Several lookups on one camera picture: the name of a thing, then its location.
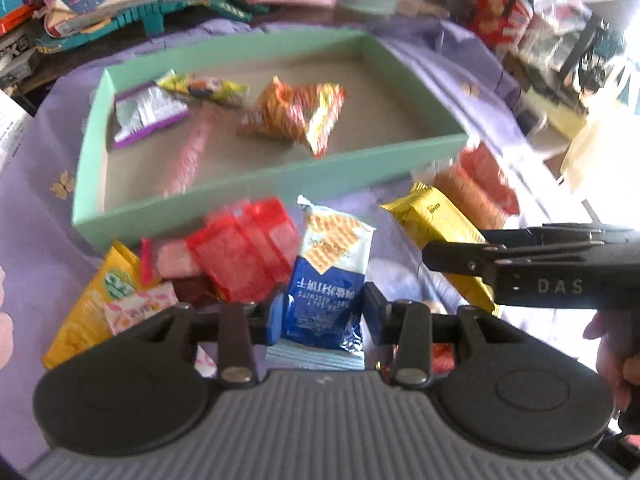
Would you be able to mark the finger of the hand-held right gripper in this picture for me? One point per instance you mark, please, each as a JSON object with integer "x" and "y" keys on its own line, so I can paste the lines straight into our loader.
{"x": 460, "y": 257}

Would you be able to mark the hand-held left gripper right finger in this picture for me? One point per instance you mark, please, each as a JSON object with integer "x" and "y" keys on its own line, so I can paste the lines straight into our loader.
{"x": 374, "y": 312}

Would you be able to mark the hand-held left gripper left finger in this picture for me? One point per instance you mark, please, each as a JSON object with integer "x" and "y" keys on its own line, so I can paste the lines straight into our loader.
{"x": 276, "y": 321}

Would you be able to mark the gold snack packet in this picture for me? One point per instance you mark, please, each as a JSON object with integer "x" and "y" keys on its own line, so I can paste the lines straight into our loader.
{"x": 440, "y": 220}

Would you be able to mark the blue white cracker packet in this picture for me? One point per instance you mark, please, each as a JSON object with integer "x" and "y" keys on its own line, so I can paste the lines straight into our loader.
{"x": 325, "y": 280}

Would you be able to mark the orange tube snack packet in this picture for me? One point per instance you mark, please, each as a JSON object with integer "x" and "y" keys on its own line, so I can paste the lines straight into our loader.
{"x": 465, "y": 192}

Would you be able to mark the red translucent snack packet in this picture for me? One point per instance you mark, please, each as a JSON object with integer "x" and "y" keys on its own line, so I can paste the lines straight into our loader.
{"x": 240, "y": 250}

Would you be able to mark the pink floral candy packet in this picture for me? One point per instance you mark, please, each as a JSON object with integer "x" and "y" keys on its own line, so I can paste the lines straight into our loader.
{"x": 140, "y": 307}

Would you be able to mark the mint green cardboard box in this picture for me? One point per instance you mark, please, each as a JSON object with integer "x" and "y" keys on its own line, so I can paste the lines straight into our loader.
{"x": 115, "y": 222}

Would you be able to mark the person's right hand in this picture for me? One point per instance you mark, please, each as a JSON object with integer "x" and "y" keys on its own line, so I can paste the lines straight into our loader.
{"x": 617, "y": 355}

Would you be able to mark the pink white candy wrapper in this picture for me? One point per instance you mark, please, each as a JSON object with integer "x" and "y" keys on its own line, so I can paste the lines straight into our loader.
{"x": 205, "y": 360}

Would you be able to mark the dark red snack packet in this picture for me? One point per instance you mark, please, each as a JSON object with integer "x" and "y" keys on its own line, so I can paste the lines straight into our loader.
{"x": 195, "y": 290}

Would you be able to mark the yellow green snack packet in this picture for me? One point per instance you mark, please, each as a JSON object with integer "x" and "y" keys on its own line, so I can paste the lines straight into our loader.
{"x": 85, "y": 320}

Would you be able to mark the pink stick candy packet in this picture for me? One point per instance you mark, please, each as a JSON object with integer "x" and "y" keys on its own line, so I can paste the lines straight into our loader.
{"x": 192, "y": 147}

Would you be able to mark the orange striped snack bag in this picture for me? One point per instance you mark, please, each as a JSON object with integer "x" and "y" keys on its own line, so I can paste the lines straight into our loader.
{"x": 295, "y": 110}

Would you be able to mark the small yellow snack packet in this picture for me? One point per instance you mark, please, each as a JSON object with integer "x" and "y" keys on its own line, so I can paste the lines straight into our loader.
{"x": 200, "y": 87}

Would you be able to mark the purple silver snack packet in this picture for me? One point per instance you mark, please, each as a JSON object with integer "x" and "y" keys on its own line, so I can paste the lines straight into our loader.
{"x": 145, "y": 112}

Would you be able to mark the purple floral tablecloth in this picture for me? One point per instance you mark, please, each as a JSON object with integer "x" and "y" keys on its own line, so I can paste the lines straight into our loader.
{"x": 40, "y": 240}

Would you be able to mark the red cookie box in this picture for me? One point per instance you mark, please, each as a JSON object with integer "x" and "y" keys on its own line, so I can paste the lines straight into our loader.
{"x": 500, "y": 10}

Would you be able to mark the white printed cardboard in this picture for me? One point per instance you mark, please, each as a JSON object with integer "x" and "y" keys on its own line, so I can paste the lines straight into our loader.
{"x": 10, "y": 125}

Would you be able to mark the black printed box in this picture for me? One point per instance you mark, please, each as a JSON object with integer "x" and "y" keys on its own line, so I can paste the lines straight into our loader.
{"x": 15, "y": 55}

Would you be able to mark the orange flat box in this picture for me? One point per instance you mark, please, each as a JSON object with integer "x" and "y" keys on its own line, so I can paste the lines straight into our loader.
{"x": 15, "y": 20}

